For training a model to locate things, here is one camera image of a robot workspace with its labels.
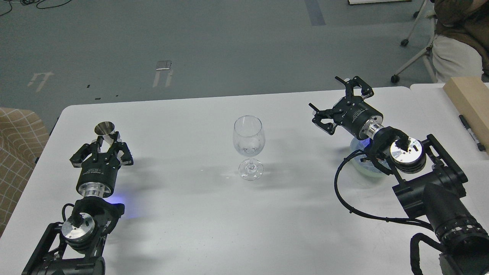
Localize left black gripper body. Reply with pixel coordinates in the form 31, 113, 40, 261
76, 143, 121, 198

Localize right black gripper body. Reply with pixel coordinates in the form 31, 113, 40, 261
333, 96, 384, 140

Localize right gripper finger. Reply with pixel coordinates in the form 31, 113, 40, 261
335, 76, 374, 107
309, 102, 346, 135

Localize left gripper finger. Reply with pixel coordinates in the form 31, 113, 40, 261
70, 142, 99, 168
115, 141, 133, 166

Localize steel cone jigger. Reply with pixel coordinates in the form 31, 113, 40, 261
94, 121, 118, 146

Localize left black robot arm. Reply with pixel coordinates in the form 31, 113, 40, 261
22, 134, 133, 275

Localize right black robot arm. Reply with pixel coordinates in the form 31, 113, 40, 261
309, 76, 489, 275

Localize green bowl with ice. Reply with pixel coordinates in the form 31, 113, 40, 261
350, 137, 386, 178

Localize clear wine glass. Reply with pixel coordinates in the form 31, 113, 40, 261
233, 115, 266, 181

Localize beige checkered chair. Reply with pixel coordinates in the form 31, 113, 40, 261
0, 107, 49, 234

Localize rolling office chair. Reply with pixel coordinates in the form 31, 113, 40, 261
390, 0, 438, 84

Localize light wooden box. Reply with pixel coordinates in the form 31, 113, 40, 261
443, 77, 489, 153

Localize seated person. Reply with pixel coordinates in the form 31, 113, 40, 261
432, 0, 489, 83

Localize black marker pen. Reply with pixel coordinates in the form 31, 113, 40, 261
458, 114, 486, 152

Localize black floor cables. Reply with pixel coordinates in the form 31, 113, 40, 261
0, 0, 73, 16

